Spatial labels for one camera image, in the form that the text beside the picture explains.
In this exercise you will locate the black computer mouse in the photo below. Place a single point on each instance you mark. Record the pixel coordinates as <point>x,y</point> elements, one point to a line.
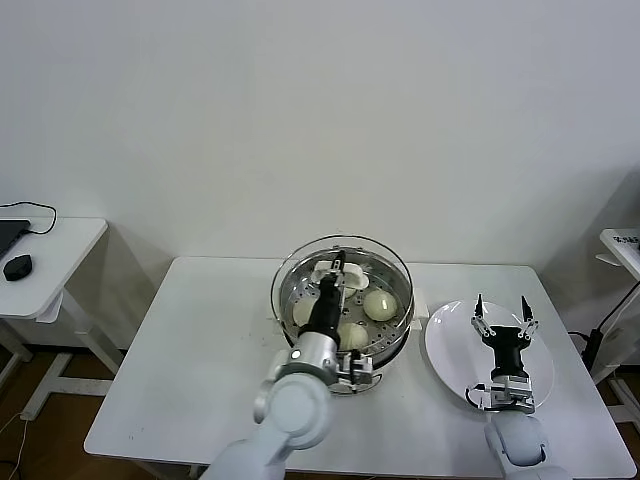
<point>17,266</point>

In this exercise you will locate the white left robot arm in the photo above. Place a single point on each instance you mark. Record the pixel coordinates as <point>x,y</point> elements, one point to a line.
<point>295,410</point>

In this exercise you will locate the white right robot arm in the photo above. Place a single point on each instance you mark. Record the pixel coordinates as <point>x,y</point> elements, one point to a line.
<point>520,445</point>

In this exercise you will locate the white round plate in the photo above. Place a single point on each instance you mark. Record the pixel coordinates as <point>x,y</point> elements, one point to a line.
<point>450,340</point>

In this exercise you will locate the stainless steel steamer basket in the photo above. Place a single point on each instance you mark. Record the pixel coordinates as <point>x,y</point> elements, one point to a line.
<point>387,345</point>

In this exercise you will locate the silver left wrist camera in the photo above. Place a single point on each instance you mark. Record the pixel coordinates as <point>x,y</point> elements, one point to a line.
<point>357,372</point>

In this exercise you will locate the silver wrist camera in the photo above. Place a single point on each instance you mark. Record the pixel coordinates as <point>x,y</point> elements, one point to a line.
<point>357,372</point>
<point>512,395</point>

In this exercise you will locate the cream electric cooker base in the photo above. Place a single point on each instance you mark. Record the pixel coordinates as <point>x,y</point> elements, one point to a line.
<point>382,366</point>

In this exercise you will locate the black laptop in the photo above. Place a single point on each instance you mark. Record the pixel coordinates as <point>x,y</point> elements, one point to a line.
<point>10,235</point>

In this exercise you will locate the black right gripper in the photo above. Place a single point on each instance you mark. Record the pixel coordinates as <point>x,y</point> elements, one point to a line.
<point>507,350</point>

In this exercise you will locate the black power strip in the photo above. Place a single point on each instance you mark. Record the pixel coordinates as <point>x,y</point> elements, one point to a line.
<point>593,350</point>

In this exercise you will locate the white side table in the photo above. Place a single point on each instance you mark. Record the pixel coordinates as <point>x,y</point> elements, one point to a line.
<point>60,260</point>

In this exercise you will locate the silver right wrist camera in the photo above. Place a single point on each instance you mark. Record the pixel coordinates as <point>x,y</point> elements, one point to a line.
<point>512,395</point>

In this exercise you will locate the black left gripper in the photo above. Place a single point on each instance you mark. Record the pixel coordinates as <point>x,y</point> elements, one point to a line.
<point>324,307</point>

